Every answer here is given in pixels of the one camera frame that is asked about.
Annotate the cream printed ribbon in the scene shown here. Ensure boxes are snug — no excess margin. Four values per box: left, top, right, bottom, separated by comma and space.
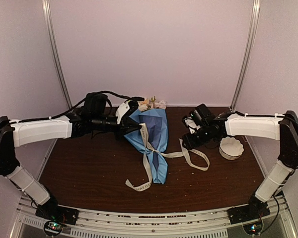
125, 123, 210, 192

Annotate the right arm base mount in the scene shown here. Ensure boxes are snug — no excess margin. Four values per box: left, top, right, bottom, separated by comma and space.
227, 205, 271, 225

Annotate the left aluminium frame post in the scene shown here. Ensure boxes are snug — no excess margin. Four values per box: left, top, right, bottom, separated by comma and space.
42, 0, 72, 108

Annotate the right aluminium frame post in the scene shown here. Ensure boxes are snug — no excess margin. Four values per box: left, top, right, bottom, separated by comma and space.
230, 0, 261, 111

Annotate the front aluminium rail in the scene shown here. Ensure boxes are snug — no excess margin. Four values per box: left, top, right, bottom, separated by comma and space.
9, 195, 298, 238

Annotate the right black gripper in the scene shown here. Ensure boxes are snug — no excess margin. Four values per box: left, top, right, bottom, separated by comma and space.
182, 126, 212, 151

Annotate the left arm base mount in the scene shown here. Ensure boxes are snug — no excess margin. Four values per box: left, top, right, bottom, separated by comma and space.
35, 206, 79, 225

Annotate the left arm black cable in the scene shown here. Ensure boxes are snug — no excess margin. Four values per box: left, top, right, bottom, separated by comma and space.
4, 90, 145, 124

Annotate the blue wrapping paper sheet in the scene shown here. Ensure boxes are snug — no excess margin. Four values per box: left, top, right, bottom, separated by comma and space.
125, 109, 168, 184

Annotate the aluminium frame post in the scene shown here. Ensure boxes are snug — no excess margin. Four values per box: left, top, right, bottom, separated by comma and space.
230, 0, 261, 111
42, 0, 72, 108

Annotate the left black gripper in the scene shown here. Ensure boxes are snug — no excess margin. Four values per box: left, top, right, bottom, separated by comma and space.
91, 114, 142, 141

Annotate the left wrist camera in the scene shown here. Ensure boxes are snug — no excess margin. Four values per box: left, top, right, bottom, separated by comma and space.
115, 100, 139, 124

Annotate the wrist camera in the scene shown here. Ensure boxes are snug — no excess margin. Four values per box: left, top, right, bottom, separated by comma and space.
182, 116, 197, 134
115, 100, 139, 124

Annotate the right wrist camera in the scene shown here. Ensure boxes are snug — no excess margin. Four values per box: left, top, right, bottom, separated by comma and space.
182, 116, 197, 134

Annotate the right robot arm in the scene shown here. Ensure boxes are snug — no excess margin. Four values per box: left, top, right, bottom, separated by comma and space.
182, 104, 298, 219

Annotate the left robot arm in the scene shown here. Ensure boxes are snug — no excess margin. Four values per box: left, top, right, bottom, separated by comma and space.
0, 91, 143, 220

